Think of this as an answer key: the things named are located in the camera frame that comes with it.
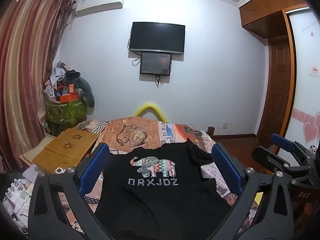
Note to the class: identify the small white device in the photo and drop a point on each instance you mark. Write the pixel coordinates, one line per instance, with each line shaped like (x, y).
(60, 170)

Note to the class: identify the wooden lap desk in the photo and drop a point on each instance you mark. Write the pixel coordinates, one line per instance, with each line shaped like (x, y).
(57, 152)

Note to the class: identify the red wall label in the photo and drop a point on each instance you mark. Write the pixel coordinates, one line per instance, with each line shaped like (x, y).
(314, 71)

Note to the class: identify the wooden overhead cabinet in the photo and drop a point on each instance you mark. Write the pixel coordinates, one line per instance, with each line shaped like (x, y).
(262, 7)

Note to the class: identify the black elephant print t-shirt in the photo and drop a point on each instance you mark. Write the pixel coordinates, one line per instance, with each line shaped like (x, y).
(162, 205)

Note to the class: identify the yellow foam tube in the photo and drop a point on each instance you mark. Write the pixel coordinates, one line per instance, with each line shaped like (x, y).
(150, 104)

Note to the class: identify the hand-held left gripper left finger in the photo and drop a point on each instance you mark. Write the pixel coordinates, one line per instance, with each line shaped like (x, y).
(95, 170)

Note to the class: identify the white air conditioner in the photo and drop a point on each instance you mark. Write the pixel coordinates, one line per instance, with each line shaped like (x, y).
(100, 3)

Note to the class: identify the dark grey jacket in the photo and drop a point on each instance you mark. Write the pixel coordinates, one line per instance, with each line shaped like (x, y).
(86, 90)

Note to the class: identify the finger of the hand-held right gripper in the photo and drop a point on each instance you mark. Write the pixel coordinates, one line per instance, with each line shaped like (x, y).
(282, 142)
(270, 158)

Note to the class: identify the black wall television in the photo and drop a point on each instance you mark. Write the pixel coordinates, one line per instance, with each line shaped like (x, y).
(157, 37)

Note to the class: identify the wooden bed post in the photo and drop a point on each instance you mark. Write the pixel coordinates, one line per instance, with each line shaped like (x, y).
(210, 132)

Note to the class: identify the printed bed blanket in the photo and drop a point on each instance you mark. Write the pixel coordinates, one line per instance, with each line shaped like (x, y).
(140, 135)

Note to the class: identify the striped red curtain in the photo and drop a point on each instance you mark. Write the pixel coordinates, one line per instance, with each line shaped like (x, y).
(22, 67)

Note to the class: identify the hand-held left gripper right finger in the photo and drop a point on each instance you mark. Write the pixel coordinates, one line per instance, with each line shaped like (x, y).
(226, 170)

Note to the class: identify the pile of clothes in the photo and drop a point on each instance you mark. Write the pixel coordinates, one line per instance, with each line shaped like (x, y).
(56, 76)

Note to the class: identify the small black monitor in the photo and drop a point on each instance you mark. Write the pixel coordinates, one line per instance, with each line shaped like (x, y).
(155, 63)

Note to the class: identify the orange box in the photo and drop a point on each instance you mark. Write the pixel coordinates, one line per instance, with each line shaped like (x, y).
(67, 98)

